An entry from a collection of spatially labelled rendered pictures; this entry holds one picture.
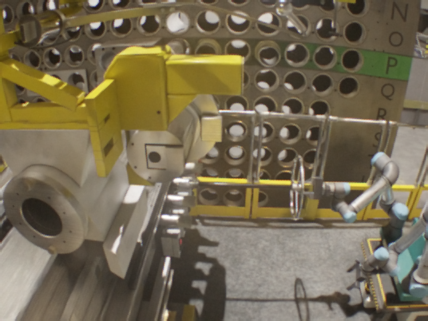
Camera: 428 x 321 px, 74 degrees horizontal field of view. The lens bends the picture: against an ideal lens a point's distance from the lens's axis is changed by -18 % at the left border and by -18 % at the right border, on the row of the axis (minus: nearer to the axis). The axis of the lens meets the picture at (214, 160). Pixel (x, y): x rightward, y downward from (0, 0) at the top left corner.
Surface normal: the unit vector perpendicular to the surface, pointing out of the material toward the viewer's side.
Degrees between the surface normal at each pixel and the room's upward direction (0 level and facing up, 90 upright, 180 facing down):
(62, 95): 90
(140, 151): 90
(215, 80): 90
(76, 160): 90
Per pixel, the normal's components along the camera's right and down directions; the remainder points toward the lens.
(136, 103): -0.08, 0.51
